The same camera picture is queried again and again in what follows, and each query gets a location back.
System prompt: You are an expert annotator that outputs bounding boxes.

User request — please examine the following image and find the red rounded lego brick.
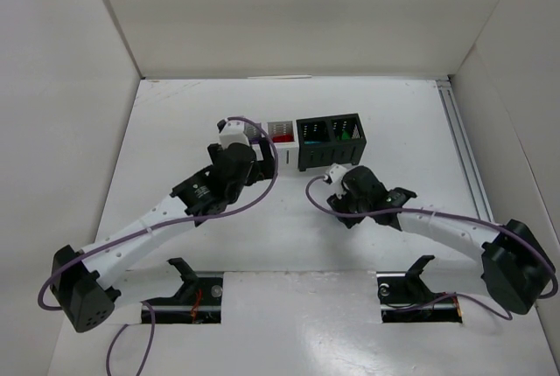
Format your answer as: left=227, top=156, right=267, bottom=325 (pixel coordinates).
left=272, top=133, right=294, bottom=143

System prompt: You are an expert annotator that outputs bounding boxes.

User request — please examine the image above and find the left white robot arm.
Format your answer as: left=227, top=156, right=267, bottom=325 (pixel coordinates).
left=49, top=139, right=278, bottom=333

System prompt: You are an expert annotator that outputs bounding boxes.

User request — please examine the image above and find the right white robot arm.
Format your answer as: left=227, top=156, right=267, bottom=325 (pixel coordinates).
left=325, top=164, right=559, bottom=315

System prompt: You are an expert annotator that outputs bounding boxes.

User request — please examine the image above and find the black double container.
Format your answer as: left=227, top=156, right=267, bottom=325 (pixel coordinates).
left=296, top=113, right=367, bottom=171

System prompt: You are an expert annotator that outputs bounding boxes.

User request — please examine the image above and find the white double container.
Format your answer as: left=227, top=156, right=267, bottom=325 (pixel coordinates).
left=245, top=120, right=299, bottom=175

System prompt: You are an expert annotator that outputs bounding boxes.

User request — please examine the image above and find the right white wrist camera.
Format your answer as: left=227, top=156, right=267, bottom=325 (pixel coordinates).
left=323, top=164, right=348, bottom=185

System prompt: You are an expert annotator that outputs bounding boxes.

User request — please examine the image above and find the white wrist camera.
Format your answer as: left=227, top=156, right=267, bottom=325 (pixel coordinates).
left=217, top=119, right=250, bottom=150
left=323, top=164, right=348, bottom=185

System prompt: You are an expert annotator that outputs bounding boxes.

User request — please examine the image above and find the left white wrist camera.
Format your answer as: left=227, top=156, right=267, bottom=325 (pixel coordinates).
left=217, top=119, right=250, bottom=150

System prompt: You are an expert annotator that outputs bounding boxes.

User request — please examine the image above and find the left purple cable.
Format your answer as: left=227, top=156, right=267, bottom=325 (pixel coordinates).
left=37, top=115, right=280, bottom=376

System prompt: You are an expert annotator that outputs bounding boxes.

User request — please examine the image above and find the aluminium rail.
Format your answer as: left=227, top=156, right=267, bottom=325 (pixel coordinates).
left=436, top=79, right=494, bottom=221

